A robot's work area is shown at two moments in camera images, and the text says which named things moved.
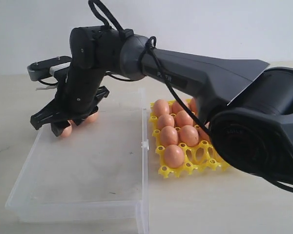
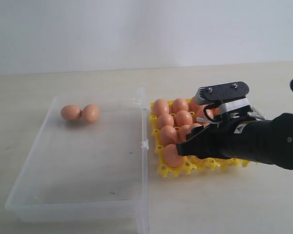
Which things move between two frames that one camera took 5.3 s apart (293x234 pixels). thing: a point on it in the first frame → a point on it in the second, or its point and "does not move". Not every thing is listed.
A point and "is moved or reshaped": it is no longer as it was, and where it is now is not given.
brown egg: [202, 135] is moved or reshaped
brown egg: [174, 156] does not move
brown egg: [169, 136] does not move
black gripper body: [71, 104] → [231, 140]
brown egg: [165, 120] does not move
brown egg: [176, 107] does not move
